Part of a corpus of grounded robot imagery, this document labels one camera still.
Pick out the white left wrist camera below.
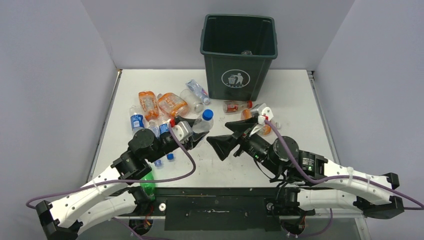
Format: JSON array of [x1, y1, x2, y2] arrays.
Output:
[[168, 119, 194, 143]]

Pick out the green plastic bottle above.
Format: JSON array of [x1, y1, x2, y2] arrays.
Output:
[[139, 163, 157, 201]]

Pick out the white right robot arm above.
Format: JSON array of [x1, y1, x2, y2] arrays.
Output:
[[206, 120, 405, 220]]

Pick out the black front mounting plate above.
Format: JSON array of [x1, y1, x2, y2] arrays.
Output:
[[116, 187, 350, 232]]

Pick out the bottles inside bin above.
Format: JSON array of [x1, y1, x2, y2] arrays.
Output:
[[241, 50, 253, 55]]

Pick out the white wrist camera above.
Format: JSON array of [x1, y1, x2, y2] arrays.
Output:
[[168, 119, 194, 143], [250, 103, 274, 125]]

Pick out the aluminium rail frame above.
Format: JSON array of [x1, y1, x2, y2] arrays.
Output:
[[306, 70, 368, 220]]

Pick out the dark green plastic trash bin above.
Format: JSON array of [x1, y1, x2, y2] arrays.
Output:
[[200, 14, 278, 101]]

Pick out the small brown red-capped bottle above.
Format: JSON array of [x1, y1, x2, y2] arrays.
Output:
[[222, 100, 253, 113]]

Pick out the clear bottle blue label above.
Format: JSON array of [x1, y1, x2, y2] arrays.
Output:
[[192, 109, 214, 134]]

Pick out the light blue water bottle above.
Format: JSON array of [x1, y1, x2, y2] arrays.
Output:
[[148, 120, 163, 169]]

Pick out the crushed orange bottle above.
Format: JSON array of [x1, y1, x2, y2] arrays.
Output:
[[138, 91, 159, 121], [157, 92, 190, 117], [241, 109, 282, 136]]

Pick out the crushed clear bottle white cap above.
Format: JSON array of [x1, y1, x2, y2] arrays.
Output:
[[185, 79, 211, 105]]

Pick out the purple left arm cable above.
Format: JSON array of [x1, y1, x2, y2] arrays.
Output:
[[25, 122, 197, 240]]

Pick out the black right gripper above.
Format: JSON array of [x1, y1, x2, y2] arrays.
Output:
[[206, 117, 282, 175]]

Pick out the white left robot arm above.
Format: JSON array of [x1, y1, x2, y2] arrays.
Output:
[[35, 116, 211, 240]]

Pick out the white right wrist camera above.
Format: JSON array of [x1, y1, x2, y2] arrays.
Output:
[[250, 103, 274, 125]]

